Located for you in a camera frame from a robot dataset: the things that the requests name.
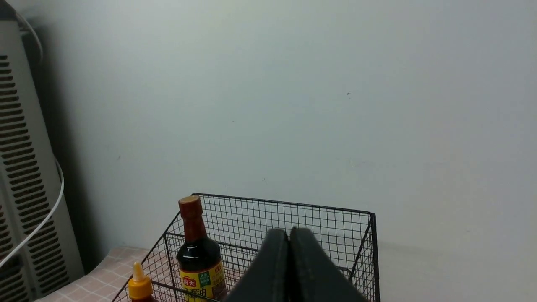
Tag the yellow-capped red sauce bottle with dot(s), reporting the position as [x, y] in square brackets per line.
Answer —
[140, 286]

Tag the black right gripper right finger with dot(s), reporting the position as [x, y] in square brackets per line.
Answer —
[312, 276]

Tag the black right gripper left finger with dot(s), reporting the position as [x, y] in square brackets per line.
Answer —
[265, 279]

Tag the dark soy sauce bottle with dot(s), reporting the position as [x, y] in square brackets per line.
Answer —
[201, 270]

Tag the pink checkered tablecloth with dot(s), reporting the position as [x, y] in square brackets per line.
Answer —
[108, 282]

